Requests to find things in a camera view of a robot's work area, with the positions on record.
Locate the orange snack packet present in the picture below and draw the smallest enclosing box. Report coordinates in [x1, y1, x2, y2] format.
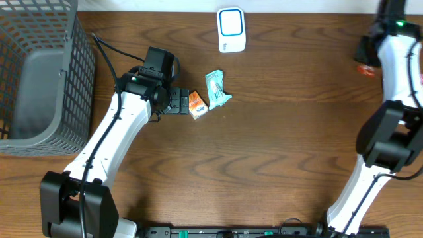
[188, 91, 209, 120]

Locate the teal snack packet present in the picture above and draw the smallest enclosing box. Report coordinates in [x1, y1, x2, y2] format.
[205, 69, 233, 110]

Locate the red-brown candy bar wrapper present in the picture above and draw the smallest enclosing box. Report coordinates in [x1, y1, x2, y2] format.
[357, 64, 375, 77]

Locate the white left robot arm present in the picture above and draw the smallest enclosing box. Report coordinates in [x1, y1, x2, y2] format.
[40, 47, 189, 237]

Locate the white barcode scanner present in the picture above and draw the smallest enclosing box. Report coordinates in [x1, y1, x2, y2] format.
[216, 7, 247, 53]

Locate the grey plastic mesh basket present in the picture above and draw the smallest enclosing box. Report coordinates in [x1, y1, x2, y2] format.
[1, 0, 96, 156]

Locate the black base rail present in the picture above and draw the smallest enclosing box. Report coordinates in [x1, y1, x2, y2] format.
[135, 225, 390, 238]

